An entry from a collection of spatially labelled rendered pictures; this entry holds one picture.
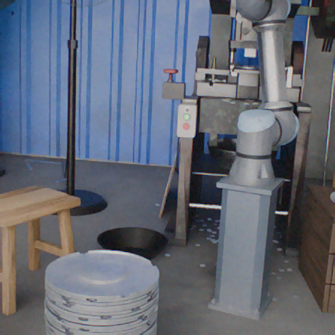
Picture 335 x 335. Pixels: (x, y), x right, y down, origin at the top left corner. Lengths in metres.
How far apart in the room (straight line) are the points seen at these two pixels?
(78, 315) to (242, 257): 0.73
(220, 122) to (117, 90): 1.52
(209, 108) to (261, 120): 0.66
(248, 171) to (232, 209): 0.14
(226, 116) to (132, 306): 1.28
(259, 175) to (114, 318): 0.74
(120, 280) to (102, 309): 0.11
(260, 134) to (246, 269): 0.45
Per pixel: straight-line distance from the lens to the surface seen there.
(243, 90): 2.58
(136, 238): 2.60
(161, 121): 3.96
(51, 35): 4.05
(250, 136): 1.91
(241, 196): 1.94
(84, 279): 1.51
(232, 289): 2.05
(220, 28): 2.92
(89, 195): 3.19
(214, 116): 2.54
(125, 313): 1.45
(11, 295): 2.03
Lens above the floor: 0.94
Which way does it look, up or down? 13 degrees down
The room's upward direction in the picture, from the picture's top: 3 degrees clockwise
